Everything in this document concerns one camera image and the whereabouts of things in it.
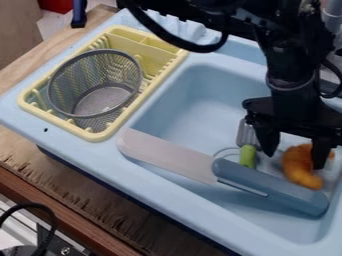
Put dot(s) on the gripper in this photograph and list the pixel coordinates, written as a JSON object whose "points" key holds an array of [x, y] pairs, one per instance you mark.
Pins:
{"points": [[294, 115]]}

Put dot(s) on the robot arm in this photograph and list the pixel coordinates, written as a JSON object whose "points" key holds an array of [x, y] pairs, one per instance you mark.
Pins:
{"points": [[291, 50]]}

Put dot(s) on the orange toy shrimp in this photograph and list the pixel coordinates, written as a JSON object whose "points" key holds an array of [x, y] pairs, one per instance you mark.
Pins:
{"points": [[297, 166]]}

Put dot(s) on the light blue toy sink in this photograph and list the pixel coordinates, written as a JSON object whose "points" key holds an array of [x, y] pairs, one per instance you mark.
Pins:
{"points": [[187, 110]]}

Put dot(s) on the grey mesh basket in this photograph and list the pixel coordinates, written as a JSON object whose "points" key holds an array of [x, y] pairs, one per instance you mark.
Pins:
{"points": [[95, 88]]}

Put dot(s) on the yellow dish rack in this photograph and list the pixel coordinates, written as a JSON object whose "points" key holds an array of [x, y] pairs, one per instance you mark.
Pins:
{"points": [[153, 53]]}

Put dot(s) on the blue tool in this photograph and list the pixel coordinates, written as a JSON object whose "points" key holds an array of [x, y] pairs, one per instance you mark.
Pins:
{"points": [[79, 13]]}

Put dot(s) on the red box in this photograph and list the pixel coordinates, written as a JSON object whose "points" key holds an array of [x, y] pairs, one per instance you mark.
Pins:
{"points": [[55, 5]]}

